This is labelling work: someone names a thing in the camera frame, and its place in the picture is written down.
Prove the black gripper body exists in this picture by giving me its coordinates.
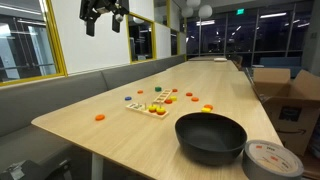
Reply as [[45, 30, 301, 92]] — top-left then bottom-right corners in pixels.
[[94, 0, 118, 15]]

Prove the medium yellow framed window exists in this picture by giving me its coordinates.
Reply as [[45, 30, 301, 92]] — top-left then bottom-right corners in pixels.
[[125, 11, 157, 64]]

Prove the narrow yellow framed window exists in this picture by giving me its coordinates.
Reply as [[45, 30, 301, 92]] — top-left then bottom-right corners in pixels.
[[169, 28, 181, 56]]

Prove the large yellow framed window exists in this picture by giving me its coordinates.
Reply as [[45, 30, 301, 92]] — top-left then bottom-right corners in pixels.
[[0, 0, 68, 88]]

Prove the white globe pendant lamp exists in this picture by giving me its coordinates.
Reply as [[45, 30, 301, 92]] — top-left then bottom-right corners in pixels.
[[186, 0, 202, 8], [198, 4, 214, 20], [181, 6, 194, 18]]

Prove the grey upholstered bench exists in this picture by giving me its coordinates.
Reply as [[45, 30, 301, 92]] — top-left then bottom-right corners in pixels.
[[0, 54, 187, 180]]

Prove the wooden slotted tray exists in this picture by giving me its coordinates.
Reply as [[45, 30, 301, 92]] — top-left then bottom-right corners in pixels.
[[152, 88, 173, 105]]

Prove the wooden peg board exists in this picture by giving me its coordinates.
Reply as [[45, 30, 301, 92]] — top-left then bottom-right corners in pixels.
[[125, 102, 170, 120]]

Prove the light wooden table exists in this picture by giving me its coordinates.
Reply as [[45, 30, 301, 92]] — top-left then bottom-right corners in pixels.
[[165, 59, 240, 73], [187, 55, 231, 62]]

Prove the brown chair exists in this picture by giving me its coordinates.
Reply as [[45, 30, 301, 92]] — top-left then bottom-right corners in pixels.
[[236, 55, 244, 70]]

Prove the white table leg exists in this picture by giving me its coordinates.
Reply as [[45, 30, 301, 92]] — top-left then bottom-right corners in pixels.
[[91, 152, 104, 180]]

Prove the black bowl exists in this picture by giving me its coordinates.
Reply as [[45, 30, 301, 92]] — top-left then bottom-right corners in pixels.
[[174, 112, 248, 167]]

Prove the blue sofa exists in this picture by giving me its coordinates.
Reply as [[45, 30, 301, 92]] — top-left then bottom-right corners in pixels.
[[259, 56, 303, 78]]

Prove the cardboard box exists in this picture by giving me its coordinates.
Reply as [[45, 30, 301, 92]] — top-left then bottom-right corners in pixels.
[[252, 67, 320, 157]]

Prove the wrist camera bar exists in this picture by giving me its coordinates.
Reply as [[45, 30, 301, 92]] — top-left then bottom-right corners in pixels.
[[79, 0, 130, 22]]

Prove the grey duct tape roll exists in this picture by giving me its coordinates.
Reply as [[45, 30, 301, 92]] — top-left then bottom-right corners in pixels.
[[241, 139, 305, 180]]

